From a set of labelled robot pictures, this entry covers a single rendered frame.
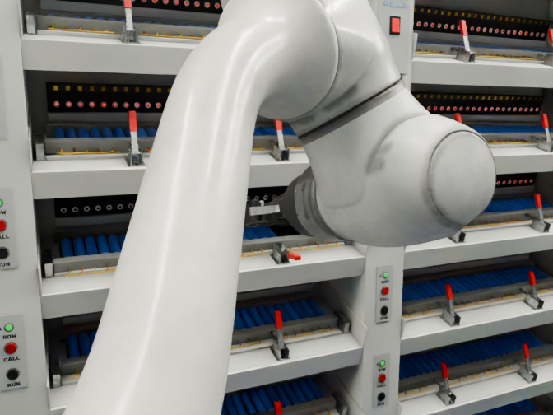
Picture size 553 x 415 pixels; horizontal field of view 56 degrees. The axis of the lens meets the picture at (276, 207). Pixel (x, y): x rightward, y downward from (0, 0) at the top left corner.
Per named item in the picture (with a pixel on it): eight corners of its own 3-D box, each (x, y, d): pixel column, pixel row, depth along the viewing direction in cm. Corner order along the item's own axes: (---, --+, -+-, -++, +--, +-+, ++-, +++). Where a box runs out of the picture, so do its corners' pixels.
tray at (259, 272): (362, 275, 109) (370, 235, 105) (42, 319, 85) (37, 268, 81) (318, 231, 125) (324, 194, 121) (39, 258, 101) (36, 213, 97)
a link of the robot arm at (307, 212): (309, 151, 51) (284, 162, 56) (318, 245, 50) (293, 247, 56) (388, 149, 54) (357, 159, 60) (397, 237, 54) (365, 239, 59)
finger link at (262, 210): (306, 216, 61) (265, 219, 58) (284, 219, 65) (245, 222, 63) (304, 195, 61) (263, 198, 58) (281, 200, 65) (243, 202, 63)
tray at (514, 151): (599, 169, 133) (620, 115, 127) (403, 179, 109) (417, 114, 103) (536, 143, 150) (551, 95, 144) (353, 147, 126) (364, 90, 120)
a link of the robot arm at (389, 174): (416, 213, 55) (356, 102, 53) (543, 197, 41) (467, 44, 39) (341, 270, 51) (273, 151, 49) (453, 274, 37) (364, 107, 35)
